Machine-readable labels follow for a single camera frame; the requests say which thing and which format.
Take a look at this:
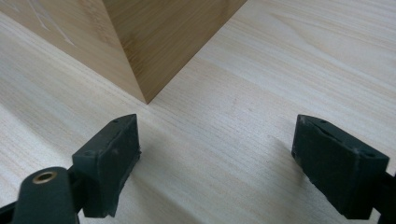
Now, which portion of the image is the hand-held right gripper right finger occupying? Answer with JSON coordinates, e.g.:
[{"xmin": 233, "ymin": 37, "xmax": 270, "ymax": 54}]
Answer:
[{"xmin": 290, "ymin": 114, "xmax": 390, "ymax": 220}]

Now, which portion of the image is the light wooden box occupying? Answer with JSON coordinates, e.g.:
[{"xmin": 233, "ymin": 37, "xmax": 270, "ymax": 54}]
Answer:
[{"xmin": 0, "ymin": 0, "xmax": 248, "ymax": 105}]

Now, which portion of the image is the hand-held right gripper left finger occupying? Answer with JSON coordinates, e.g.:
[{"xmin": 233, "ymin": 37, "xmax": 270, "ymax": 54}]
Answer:
[{"xmin": 71, "ymin": 113, "xmax": 142, "ymax": 218}]

